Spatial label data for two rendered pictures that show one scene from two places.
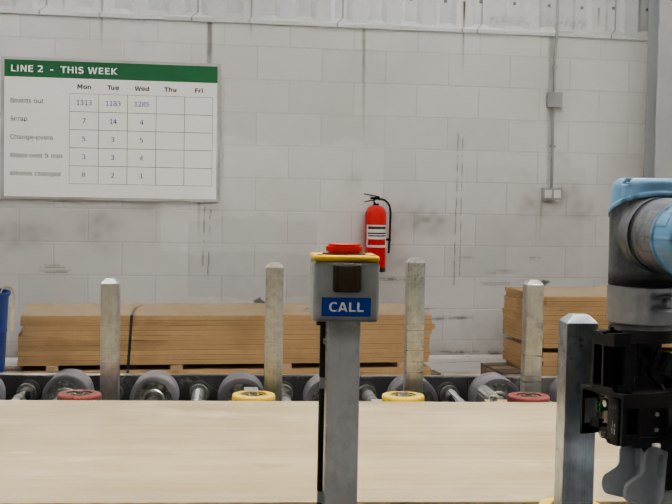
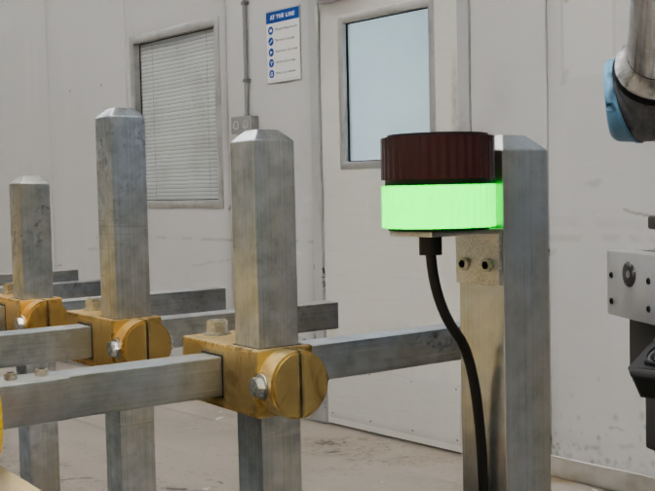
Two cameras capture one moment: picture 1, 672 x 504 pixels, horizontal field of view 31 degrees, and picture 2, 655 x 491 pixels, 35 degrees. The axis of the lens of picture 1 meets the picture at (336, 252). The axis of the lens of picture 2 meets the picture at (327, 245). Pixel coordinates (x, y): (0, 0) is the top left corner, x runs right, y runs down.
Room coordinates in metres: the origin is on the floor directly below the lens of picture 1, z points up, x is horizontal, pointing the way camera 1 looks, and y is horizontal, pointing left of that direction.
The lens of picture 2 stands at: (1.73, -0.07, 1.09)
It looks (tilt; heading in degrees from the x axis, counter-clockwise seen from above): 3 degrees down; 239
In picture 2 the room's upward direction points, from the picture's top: 1 degrees counter-clockwise
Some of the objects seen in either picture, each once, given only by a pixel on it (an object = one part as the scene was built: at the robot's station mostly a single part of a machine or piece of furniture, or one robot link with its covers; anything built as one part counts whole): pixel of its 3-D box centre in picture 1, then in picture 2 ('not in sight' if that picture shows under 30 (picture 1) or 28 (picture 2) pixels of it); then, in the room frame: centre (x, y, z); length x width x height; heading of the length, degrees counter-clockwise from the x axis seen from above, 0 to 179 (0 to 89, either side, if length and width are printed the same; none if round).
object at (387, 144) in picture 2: not in sight; (437, 158); (1.40, -0.51, 1.10); 0.06 x 0.06 x 0.02
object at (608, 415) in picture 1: (635, 385); not in sight; (1.24, -0.31, 1.09); 0.09 x 0.08 x 0.12; 115
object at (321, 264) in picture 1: (343, 289); not in sight; (1.31, -0.01, 1.18); 0.07 x 0.07 x 0.08; 5
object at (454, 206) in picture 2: not in sight; (438, 206); (1.40, -0.51, 1.08); 0.06 x 0.06 x 0.02
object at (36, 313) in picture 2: not in sight; (26, 317); (1.41, -1.29, 0.95); 0.14 x 0.06 x 0.05; 95
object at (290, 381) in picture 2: not in sight; (251, 372); (1.37, -0.79, 0.95); 0.14 x 0.06 x 0.05; 95
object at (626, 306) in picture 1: (645, 308); not in sight; (1.24, -0.32, 1.17); 0.08 x 0.08 x 0.05
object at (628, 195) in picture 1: (647, 231); not in sight; (1.24, -0.32, 1.25); 0.09 x 0.08 x 0.11; 7
